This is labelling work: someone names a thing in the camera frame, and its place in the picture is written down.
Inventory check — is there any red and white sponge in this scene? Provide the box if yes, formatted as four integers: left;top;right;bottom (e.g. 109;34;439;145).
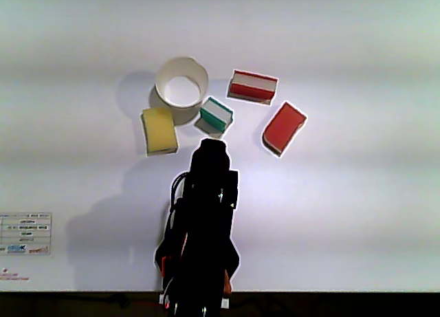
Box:
226;69;279;107

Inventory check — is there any green and white sponge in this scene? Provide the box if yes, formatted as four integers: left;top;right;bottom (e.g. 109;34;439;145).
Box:
193;96;234;139

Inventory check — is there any yellow sponge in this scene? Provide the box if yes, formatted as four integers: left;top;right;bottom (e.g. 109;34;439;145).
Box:
140;107;179;157

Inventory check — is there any flat red sponge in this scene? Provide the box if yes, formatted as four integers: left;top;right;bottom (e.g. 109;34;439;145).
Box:
261;101;309;159

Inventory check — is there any white paper cup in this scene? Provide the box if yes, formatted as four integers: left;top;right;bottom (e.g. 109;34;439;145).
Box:
148;56;210;127

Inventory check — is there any printed paper label sheet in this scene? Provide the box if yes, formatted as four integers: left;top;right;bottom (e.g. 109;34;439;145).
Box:
0;212;52;256

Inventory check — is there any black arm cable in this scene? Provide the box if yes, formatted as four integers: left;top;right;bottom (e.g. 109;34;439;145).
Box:
168;171;189;211

